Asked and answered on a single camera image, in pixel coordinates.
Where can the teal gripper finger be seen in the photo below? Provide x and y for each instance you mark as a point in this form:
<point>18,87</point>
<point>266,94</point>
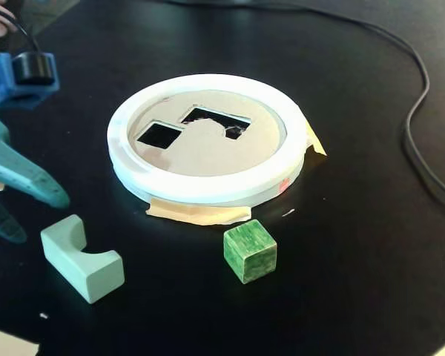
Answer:
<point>22,174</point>
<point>3,222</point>

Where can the mint green U block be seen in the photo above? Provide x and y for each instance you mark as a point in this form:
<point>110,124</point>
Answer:
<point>81,274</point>

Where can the long masking tape strip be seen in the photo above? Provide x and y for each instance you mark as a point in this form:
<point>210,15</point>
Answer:
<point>193,215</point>

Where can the dark green wooden cube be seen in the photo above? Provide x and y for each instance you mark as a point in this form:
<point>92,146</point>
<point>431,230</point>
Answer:
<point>250,252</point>

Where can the yellowish masking tape piece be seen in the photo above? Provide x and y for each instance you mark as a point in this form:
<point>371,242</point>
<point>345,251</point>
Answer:
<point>317,146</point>

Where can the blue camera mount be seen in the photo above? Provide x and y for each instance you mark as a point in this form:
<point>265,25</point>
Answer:
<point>0,85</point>

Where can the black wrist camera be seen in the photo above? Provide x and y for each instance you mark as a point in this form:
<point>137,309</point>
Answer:
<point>31,68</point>

